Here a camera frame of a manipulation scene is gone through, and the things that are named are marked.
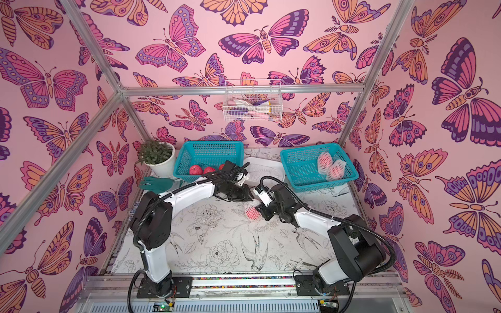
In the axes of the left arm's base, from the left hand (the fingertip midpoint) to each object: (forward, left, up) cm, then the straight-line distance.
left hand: (255, 198), depth 88 cm
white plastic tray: (+23, -2, -6) cm, 24 cm away
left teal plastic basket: (+33, +37, -10) cm, 50 cm away
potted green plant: (+21, +48, +5) cm, 53 cm away
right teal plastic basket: (+27, -31, -10) cm, 42 cm away
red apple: (+19, +25, -3) cm, 31 cm away
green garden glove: (+14, +54, -10) cm, 56 cm away
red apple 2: (+22, +19, -5) cm, 30 cm away
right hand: (-1, -2, -3) cm, 4 cm away
